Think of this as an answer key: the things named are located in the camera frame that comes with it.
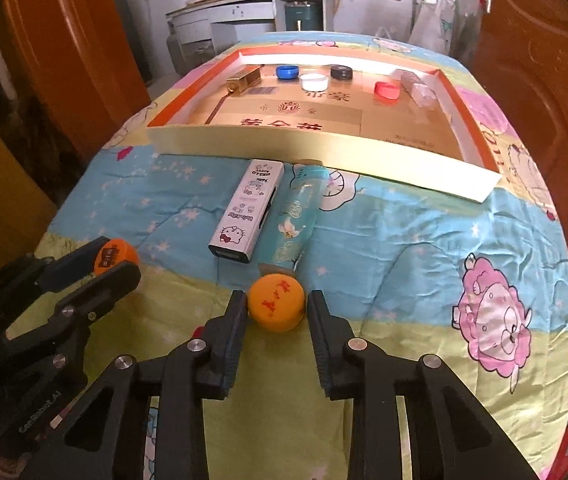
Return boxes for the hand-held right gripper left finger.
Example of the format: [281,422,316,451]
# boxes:
[46,290,249,480]

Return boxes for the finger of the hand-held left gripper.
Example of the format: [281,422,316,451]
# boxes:
[0,238,111,312]
[4,261,143,344]

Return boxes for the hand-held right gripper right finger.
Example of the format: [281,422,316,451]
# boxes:
[306,290,540,480]

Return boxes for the orange cap with dark print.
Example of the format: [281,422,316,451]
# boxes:
[94,239,139,277]

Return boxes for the orange cap with red marks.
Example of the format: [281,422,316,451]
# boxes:
[247,273,308,333]

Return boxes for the shallow cardboard tray box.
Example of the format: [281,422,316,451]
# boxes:
[146,45,502,204]

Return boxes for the gold rectangular box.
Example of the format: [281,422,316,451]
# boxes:
[226,65,263,95]

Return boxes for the white bottle cap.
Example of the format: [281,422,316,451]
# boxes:
[300,73,329,92]

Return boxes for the clear plastic piece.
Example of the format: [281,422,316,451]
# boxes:
[400,70,439,111]

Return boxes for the white cartoon cat box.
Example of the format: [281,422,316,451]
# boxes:
[208,159,285,263]

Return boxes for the teal rectangular box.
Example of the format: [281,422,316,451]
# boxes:
[259,162,327,273]

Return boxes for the printed cartoon blanket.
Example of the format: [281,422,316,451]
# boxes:
[34,30,568,480]

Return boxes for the grey gas cylinder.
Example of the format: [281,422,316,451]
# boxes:
[166,30,191,76]

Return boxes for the grey metal locker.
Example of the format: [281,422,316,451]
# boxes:
[108,0,153,86]

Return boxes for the white kitchen cabinet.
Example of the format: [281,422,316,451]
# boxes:
[166,0,335,76]

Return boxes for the green air fryer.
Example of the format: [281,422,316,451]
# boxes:
[284,1,321,32]

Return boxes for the large white plastic bag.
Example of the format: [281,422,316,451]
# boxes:
[409,0,455,53]

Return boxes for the brown wooden door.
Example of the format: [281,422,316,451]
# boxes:
[464,0,568,321]

